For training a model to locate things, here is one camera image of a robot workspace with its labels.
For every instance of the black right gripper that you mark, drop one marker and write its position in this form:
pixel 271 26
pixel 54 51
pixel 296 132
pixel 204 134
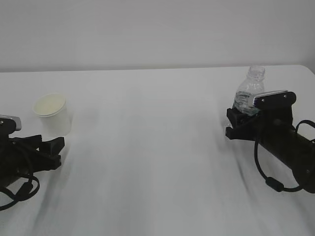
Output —
pixel 271 128

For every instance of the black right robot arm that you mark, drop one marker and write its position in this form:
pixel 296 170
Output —
pixel 300 159

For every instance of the clear plastic water bottle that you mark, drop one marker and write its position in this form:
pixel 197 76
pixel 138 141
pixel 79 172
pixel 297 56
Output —
pixel 253 84

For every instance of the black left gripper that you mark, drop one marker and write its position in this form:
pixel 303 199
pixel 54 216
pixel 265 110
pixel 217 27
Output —
pixel 16 161

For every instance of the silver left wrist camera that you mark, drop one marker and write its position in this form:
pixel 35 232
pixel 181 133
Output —
pixel 9 124

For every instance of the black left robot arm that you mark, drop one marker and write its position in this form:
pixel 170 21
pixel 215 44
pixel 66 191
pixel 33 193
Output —
pixel 7 182

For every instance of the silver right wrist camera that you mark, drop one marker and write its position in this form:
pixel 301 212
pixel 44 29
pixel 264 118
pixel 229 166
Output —
pixel 272 100

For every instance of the white paper cup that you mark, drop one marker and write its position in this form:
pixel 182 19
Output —
pixel 52 112

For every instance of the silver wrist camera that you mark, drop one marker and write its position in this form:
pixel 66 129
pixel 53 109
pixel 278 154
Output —
pixel 272 100
pixel 9 124

